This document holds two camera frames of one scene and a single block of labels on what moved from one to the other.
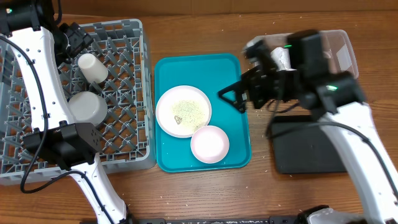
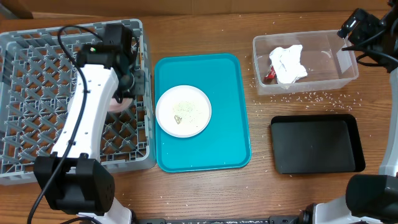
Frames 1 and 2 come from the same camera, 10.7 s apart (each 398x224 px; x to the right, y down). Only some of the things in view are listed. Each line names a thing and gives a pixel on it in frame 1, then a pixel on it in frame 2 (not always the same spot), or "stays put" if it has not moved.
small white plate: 209,144 to 115,106
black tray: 306,150 stays put
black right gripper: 252,86 to 356,36
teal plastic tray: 209,73 stays put
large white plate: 180,109 stays put
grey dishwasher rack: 117,66 stays put
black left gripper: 79,39 to 121,94
